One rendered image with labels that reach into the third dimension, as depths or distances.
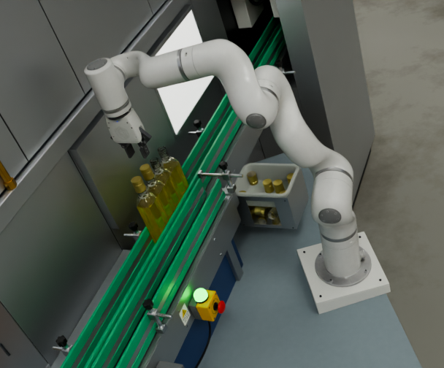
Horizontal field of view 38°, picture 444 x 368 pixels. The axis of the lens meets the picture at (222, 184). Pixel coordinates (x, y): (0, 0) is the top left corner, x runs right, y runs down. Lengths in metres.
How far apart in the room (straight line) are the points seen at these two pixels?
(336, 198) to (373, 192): 1.82
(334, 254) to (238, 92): 0.69
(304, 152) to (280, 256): 0.67
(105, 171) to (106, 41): 0.42
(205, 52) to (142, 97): 0.60
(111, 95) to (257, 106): 0.44
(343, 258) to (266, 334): 0.36
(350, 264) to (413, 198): 1.51
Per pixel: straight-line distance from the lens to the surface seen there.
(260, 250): 2.44
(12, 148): 1.81
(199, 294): 1.99
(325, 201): 1.86
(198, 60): 1.70
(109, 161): 2.09
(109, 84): 1.84
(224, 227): 2.20
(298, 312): 2.21
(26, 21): 1.88
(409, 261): 3.30
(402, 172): 3.78
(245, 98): 1.67
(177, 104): 2.45
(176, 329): 1.98
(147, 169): 2.02
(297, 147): 1.81
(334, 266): 2.15
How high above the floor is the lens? 2.45
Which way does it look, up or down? 38 degrees down
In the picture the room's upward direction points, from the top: 21 degrees counter-clockwise
